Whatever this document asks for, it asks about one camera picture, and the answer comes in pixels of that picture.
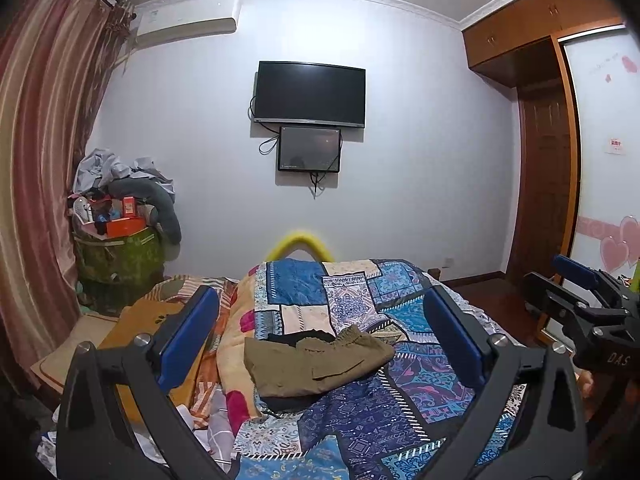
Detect white air conditioner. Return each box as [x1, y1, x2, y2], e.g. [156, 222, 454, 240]
[134, 0, 241, 50]

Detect person's right hand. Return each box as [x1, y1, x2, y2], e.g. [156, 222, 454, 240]
[576, 370, 594, 398]

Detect small black monitor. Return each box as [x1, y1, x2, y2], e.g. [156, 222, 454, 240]
[277, 126, 343, 174]

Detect black wall television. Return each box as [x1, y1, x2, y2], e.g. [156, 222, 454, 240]
[252, 61, 366, 128]

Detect yellow curved footboard rail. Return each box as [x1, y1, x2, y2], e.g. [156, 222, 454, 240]
[265, 230, 334, 262]

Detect green fabric storage bin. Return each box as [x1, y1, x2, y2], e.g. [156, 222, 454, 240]
[74, 228, 165, 316]

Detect striped red curtain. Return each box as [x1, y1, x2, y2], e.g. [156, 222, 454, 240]
[1, 0, 132, 384]

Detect orange floral blanket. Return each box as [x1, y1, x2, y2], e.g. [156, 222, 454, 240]
[145, 269, 260, 434]

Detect wooden wardrobe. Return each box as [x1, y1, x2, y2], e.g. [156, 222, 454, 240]
[463, 0, 639, 287]

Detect khaki olive pants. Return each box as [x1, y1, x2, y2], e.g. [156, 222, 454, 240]
[244, 325, 395, 398]

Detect orange box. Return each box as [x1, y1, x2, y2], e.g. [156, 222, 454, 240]
[106, 217, 146, 238]

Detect white crumpled cloth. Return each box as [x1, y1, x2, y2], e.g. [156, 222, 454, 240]
[35, 384, 234, 478]

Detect black folded garment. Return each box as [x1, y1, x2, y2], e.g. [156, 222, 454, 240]
[259, 328, 352, 413]

